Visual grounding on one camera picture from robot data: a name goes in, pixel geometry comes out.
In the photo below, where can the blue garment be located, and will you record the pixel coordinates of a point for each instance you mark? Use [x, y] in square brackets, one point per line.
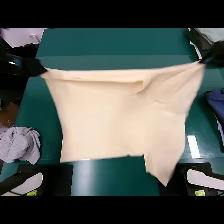
[216, 101]

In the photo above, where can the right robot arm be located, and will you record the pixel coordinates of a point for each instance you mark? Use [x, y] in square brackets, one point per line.
[213, 53]

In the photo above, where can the grey garment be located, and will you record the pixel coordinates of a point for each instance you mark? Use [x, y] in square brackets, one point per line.
[18, 144]

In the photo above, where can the cream T-shirt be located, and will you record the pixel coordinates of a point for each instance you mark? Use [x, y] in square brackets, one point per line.
[116, 116]

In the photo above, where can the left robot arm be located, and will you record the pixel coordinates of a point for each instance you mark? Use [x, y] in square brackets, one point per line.
[20, 66]

